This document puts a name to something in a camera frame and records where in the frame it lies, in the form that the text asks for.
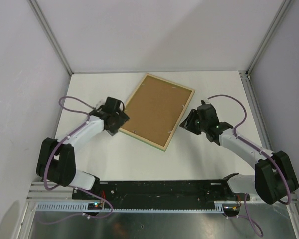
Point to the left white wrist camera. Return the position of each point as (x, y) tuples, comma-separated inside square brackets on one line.
[(99, 104)]

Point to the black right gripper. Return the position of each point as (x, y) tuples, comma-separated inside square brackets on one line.
[(188, 124)]

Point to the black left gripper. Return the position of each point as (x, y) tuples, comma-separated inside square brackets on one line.
[(122, 118)]

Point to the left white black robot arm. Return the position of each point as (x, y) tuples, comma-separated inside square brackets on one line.
[(57, 162)]

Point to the aluminium corner post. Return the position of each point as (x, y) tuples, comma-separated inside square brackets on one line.
[(276, 22), (50, 34)]

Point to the right aluminium corner post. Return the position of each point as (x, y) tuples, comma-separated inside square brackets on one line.
[(276, 22)]

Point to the green wooden photo frame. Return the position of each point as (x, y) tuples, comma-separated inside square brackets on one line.
[(147, 77)]

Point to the left aluminium corner post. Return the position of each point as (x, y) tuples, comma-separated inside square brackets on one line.
[(50, 34)]

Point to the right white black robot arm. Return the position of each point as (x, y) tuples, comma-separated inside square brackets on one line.
[(274, 176)]

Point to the brown cardboard backing board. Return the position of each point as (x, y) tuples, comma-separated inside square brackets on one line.
[(157, 112)]

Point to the white slotted cable duct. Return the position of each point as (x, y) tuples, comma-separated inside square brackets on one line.
[(96, 207)]

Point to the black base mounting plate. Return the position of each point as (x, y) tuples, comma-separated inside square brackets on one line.
[(163, 202)]

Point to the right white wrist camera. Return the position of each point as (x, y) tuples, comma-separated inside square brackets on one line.
[(204, 102)]

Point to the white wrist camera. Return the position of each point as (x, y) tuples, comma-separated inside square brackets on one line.
[(99, 104), (204, 102)]

